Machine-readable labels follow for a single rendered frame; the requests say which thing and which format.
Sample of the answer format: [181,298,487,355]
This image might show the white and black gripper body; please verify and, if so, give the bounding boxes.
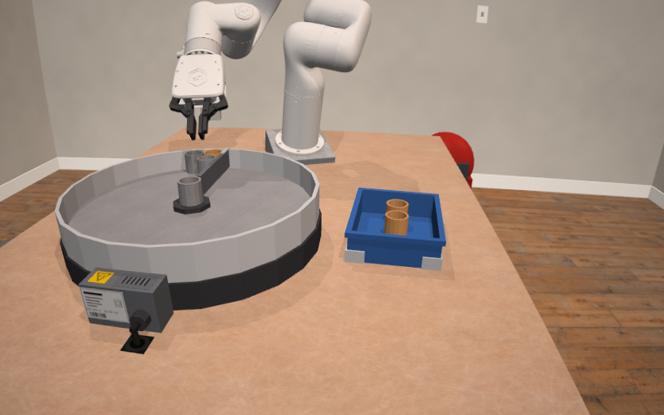
[171,49,226,108]

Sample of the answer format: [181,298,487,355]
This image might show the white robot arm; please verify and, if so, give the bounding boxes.
[177,0,372,156]

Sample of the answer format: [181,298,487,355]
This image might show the grey metal bushing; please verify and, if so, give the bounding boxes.
[197,154,216,173]
[177,176,203,207]
[185,150,204,174]

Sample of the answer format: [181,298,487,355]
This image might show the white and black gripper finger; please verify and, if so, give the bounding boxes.
[169,97,197,140]
[198,94,228,140]

